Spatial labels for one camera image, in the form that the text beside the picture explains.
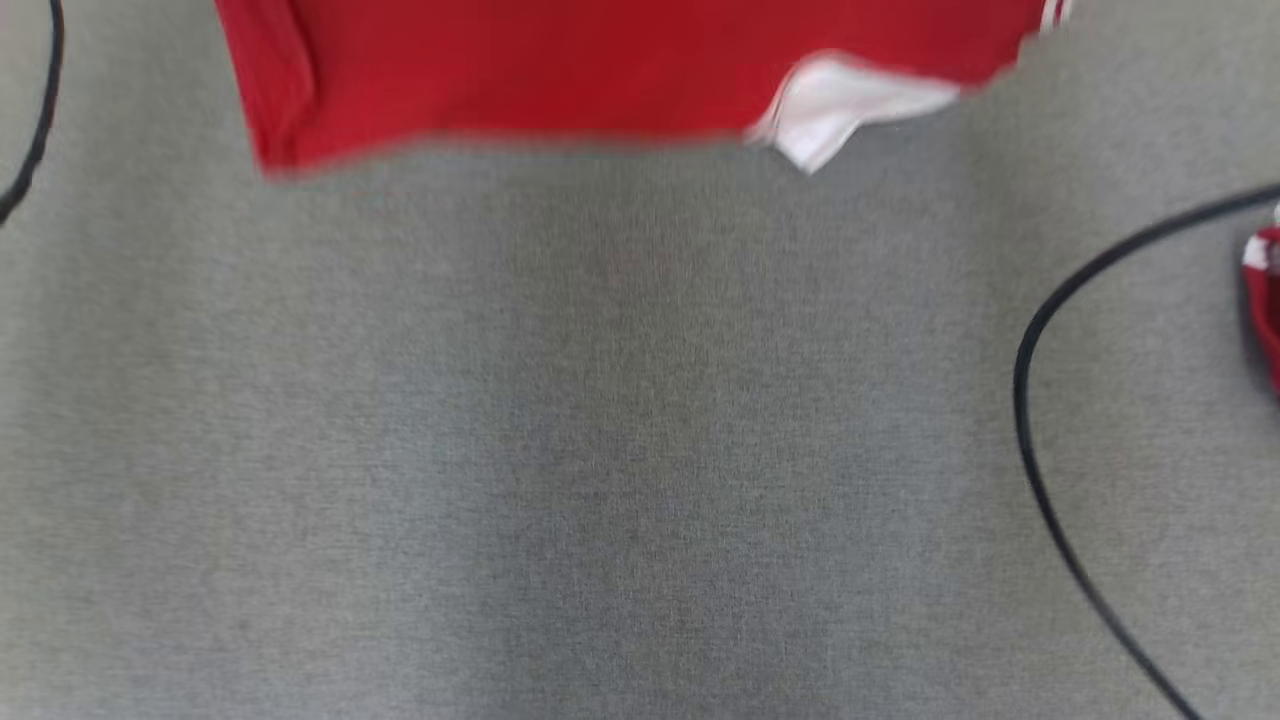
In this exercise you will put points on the red shorts with white stripe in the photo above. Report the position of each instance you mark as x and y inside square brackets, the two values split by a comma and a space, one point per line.
[1265, 310]

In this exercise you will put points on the red jersey with white trim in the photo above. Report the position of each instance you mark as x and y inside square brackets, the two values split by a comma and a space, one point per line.
[550, 70]

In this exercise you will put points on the grey fabric sofa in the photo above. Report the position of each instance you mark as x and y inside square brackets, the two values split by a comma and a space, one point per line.
[600, 450]

